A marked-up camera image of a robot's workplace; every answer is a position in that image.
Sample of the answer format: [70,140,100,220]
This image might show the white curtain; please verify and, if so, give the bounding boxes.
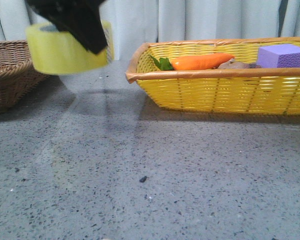
[0,0,300,61]

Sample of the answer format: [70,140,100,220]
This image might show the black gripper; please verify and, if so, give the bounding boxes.
[26,0,108,54]

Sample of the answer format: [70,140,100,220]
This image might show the orange toy carrot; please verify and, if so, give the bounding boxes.
[150,53,235,71]

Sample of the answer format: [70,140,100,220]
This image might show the yellow woven basket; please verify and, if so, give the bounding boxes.
[125,37,300,115]

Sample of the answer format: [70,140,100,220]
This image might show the purple foam block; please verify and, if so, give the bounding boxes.
[256,44,300,68]

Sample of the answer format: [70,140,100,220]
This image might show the yellow tape roll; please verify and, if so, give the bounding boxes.
[25,20,114,75]

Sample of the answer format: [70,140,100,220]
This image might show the brown lumpy toy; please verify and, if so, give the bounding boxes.
[217,58,261,70]

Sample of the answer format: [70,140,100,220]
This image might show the brown wicker basket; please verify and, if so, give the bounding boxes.
[0,40,49,113]

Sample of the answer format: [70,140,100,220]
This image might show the small black debris chunk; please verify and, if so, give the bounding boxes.
[139,176,148,183]

